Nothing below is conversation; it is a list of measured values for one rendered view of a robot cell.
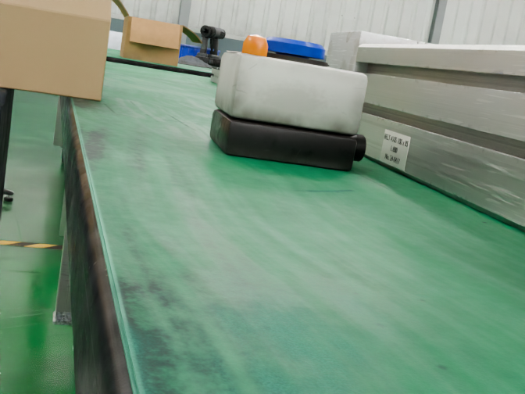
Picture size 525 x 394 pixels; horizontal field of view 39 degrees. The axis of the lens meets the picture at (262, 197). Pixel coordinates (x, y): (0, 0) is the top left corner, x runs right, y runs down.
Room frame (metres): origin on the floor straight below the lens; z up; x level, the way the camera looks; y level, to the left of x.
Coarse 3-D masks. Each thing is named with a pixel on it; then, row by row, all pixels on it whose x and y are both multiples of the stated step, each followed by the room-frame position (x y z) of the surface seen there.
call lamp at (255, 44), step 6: (252, 36) 0.44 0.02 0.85; (258, 36) 0.44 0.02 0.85; (246, 42) 0.44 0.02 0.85; (252, 42) 0.44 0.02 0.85; (258, 42) 0.44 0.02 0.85; (264, 42) 0.44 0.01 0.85; (246, 48) 0.44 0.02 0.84; (252, 48) 0.44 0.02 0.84; (258, 48) 0.44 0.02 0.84; (264, 48) 0.44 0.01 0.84; (252, 54) 0.44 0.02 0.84; (258, 54) 0.44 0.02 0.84; (264, 54) 0.44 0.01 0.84
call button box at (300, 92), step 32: (224, 64) 0.49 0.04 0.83; (256, 64) 0.44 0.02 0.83; (288, 64) 0.44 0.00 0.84; (320, 64) 0.47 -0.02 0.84; (224, 96) 0.47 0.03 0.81; (256, 96) 0.44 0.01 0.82; (288, 96) 0.44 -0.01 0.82; (320, 96) 0.45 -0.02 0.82; (352, 96) 0.45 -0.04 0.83; (224, 128) 0.45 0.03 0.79; (256, 128) 0.44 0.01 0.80; (288, 128) 0.44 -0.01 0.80; (320, 128) 0.45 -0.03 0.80; (352, 128) 0.45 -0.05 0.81; (288, 160) 0.44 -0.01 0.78; (320, 160) 0.45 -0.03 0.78; (352, 160) 0.45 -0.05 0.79
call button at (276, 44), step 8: (272, 40) 0.47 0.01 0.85; (280, 40) 0.47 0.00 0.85; (288, 40) 0.46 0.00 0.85; (296, 40) 0.46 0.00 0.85; (272, 48) 0.47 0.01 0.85; (280, 48) 0.46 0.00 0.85; (288, 48) 0.46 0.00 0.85; (296, 48) 0.46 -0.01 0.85; (304, 48) 0.46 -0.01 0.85; (312, 48) 0.47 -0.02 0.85; (320, 48) 0.47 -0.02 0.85; (296, 56) 0.47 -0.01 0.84; (304, 56) 0.47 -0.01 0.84; (312, 56) 0.47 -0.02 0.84; (320, 56) 0.47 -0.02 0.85
